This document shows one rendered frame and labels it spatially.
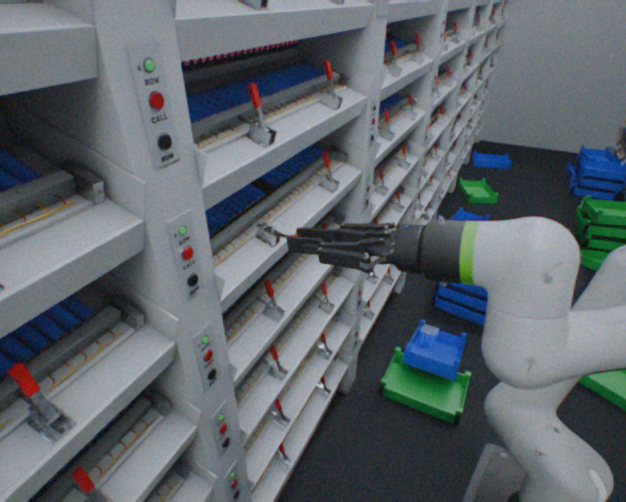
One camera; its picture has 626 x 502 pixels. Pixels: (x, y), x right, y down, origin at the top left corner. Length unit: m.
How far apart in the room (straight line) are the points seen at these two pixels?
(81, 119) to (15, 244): 0.14
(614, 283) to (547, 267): 0.44
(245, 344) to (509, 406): 0.61
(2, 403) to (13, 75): 0.33
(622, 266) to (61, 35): 0.96
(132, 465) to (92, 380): 0.19
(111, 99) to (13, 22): 0.09
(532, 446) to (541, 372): 0.44
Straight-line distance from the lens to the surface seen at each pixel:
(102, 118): 0.47
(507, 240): 0.58
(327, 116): 0.86
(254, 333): 0.84
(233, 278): 0.68
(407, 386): 1.73
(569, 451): 1.03
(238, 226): 0.74
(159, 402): 0.72
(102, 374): 0.57
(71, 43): 0.43
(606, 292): 1.01
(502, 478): 1.25
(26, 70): 0.41
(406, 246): 0.61
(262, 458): 1.12
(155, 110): 0.47
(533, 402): 1.06
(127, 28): 0.46
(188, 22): 0.52
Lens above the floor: 1.33
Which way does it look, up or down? 33 degrees down
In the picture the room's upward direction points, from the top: straight up
